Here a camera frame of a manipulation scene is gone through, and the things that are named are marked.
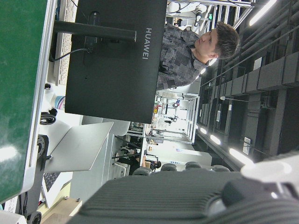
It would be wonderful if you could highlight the black Huawei monitor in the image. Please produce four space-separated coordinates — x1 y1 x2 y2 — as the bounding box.
64 0 168 125

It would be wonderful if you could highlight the man in grey patterned shirt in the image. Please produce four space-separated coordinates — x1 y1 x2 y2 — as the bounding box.
156 21 241 91

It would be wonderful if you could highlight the silver laptop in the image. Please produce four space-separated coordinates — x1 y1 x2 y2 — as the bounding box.
41 121 115 210

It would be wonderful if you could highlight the paper cup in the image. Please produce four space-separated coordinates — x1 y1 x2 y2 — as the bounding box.
50 94 66 110

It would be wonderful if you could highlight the white cabinet panel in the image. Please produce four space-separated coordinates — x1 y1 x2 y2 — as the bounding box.
70 134 116 206

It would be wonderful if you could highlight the white keyboard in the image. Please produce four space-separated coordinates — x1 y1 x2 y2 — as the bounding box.
52 0 79 86

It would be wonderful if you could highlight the black monitor stand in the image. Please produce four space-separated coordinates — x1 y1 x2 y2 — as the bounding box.
53 20 137 43

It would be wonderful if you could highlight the black metal flange disc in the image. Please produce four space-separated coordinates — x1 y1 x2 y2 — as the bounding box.
36 134 53 173

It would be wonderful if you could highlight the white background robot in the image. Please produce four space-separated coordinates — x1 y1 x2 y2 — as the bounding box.
167 1 208 28

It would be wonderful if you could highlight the green conveyor belt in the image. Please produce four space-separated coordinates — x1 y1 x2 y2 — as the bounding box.
0 0 58 207

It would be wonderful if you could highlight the white paper label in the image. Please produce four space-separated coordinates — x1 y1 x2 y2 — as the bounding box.
2 195 19 214

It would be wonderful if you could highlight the white rounded housing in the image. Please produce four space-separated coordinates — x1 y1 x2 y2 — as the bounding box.
0 209 26 224

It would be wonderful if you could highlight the coiled black cable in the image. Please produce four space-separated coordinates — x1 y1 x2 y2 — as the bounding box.
39 108 58 126

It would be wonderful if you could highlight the black monitor cable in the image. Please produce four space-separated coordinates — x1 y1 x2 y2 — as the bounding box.
48 48 92 63

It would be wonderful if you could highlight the black ceiling duct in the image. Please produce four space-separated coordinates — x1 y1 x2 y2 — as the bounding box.
196 50 299 161

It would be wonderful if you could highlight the aluminium frame cell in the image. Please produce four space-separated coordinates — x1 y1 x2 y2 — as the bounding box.
168 0 256 47

